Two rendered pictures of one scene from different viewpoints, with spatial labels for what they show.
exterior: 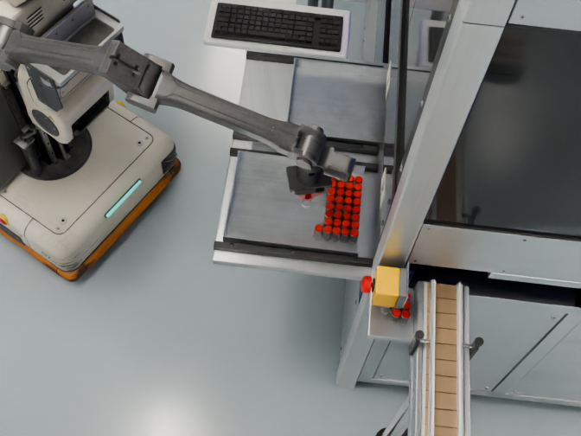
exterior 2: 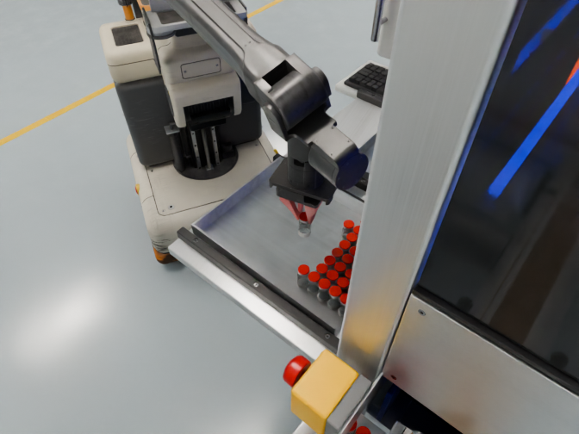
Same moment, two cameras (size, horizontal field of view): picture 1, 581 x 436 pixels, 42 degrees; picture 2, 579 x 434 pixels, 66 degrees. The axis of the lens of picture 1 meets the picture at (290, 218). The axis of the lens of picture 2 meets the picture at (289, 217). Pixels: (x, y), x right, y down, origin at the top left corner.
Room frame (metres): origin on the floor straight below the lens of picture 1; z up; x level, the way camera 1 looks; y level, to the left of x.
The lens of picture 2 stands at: (0.55, -0.33, 1.57)
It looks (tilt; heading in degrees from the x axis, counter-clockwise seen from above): 48 degrees down; 39
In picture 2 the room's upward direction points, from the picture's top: straight up
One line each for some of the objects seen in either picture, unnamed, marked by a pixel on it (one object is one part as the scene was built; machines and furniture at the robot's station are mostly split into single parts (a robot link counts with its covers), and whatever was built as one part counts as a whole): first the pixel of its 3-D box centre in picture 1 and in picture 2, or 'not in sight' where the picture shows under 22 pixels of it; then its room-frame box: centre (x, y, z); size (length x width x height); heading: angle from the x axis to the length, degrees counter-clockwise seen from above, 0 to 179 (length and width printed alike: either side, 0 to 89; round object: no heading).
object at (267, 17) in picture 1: (277, 25); (413, 95); (1.67, 0.10, 0.82); 0.40 x 0.14 x 0.02; 89
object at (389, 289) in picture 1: (388, 286); (328, 396); (0.74, -0.24, 1.00); 0.08 x 0.07 x 0.07; 89
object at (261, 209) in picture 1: (296, 203); (302, 234); (1.00, -0.01, 0.90); 0.34 x 0.26 x 0.04; 88
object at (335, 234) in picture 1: (338, 207); (350, 262); (0.99, -0.12, 0.90); 0.18 x 0.02 x 0.05; 179
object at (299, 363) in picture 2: (369, 285); (300, 374); (0.74, -0.20, 0.99); 0.04 x 0.04 x 0.04; 89
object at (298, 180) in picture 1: (309, 171); (306, 168); (0.97, -0.03, 1.10); 0.10 x 0.07 x 0.07; 104
